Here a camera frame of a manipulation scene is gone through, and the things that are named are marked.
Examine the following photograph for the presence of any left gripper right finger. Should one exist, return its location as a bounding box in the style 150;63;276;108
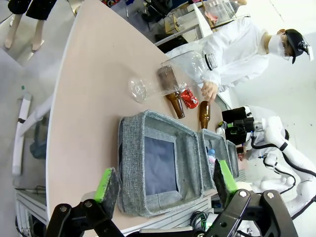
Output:
204;159;298;237

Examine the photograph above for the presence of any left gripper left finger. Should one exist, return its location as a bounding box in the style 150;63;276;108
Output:
45;167;124;237

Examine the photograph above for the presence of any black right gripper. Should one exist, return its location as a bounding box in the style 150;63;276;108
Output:
223;118;255;146

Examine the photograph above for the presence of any brown glass bottle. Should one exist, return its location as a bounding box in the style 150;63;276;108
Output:
157;65;186;119
198;100;211;130

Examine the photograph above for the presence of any crushed red can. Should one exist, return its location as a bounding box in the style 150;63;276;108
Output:
179;87;199;110

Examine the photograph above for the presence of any large clear plastic bottle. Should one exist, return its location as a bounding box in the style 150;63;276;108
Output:
127;50;219;104

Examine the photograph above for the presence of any grey fabric basket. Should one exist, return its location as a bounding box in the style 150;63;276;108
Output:
226;140;240;179
197;128;232;191
117;109;206;218

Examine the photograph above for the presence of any person's left hand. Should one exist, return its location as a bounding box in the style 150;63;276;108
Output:
237;147;248;161

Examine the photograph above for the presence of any person's right hand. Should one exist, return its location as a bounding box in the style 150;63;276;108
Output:
200;80;219;103

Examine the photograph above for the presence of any small bottle pink label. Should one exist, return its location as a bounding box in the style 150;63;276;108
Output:
206;148;217;178

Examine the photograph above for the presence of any blue-grey bag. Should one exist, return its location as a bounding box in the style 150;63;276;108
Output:
29;122;47;160

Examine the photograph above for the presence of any person in white hoodie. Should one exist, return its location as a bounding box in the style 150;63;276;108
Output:
164;16;315;93

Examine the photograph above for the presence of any white face mask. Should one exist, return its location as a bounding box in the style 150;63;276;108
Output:
268;34;284;56

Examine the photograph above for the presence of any white table leg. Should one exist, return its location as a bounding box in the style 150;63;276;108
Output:
11;93;33;176
18;93;54;135

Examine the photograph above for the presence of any black cap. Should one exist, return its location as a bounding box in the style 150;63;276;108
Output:
283;29;307;65

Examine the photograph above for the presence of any clear acrylic box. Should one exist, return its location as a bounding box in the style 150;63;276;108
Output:
201;0;239;25

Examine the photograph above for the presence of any cardboard box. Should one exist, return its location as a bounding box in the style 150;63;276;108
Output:
164;13;185;34

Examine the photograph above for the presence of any black office chair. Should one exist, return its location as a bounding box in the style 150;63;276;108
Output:
138;0;173;23

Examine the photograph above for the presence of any mannequin in black skirt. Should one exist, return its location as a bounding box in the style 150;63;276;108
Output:
4;0;58;52

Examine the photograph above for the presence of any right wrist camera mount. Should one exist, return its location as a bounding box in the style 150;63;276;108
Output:
221;106;252;122

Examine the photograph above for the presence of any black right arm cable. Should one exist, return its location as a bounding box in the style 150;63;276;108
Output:
248;128;316;220

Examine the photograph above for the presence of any tangled cable bundle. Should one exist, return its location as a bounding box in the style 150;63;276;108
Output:
190;210;214;230

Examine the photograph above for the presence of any aluminium frame stand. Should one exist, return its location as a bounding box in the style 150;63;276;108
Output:
14;189;50;237

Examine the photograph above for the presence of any head-mounted camera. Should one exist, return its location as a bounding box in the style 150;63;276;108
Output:
297;40;315;62

